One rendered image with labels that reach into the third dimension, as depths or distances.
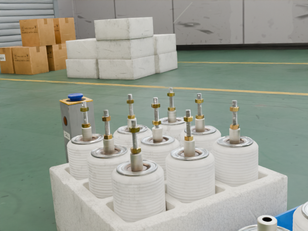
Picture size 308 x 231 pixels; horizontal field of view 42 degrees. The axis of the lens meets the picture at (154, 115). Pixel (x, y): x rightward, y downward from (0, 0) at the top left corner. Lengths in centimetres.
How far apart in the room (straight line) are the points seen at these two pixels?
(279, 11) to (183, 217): 542
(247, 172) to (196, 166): 13
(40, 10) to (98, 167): 666
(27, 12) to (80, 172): 636
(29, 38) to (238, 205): 420
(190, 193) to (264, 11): 542
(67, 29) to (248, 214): 437
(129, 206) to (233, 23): 564
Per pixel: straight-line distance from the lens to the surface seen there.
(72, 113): 105
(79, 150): 89
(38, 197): 130
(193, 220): 74
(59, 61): 487
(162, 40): 398
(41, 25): 472
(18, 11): 708
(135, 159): 71
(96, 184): 81
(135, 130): 69
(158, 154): 84
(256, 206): 84
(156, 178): 70
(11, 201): 131
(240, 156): 82
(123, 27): 356
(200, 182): 76
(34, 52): 463
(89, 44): 387
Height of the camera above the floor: 51
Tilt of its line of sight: 13 degrees down
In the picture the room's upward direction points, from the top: 3 degrees counter-clockwise
